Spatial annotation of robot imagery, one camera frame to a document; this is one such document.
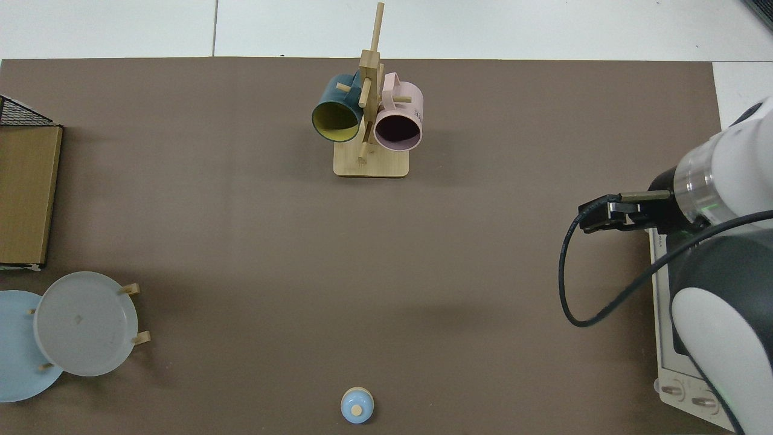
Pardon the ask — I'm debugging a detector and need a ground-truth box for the pale toaster oven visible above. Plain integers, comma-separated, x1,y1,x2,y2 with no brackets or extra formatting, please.
646,230,743,433

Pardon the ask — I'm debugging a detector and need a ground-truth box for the brown table cloth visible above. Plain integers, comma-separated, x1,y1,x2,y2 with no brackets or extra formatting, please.
0,57,734,435

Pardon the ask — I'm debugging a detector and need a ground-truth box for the dark grey flat object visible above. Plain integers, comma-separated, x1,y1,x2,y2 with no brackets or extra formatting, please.
742,0,773,31

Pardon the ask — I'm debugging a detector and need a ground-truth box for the pink mug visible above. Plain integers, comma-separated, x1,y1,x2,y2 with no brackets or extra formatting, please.
373,72,425,152

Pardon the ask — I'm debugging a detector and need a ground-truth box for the wooden cup stand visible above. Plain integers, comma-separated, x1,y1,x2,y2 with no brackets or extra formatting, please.
333,2,410,178

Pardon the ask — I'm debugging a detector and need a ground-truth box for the dark teal mug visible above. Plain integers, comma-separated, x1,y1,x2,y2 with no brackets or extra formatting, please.
312,72,364,144

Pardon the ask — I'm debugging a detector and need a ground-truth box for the small blue round thing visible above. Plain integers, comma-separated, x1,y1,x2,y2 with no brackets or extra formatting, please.
340,387,375,425

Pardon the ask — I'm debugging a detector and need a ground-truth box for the wooden plate rack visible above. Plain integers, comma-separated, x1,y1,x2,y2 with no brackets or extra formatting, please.
27,283,152,370

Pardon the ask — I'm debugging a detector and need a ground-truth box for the grey plate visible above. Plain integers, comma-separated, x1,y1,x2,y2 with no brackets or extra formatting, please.
33,271,138,377

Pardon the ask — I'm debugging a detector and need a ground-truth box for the light blue plate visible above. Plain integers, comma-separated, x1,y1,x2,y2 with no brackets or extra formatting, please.
0,290,64,403

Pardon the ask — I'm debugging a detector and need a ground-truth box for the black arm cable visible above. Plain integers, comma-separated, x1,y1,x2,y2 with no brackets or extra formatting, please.
558,192,773,328

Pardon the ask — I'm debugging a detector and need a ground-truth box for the wire basket with wooden floor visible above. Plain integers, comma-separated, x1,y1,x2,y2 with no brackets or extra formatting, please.
0,95,64,271

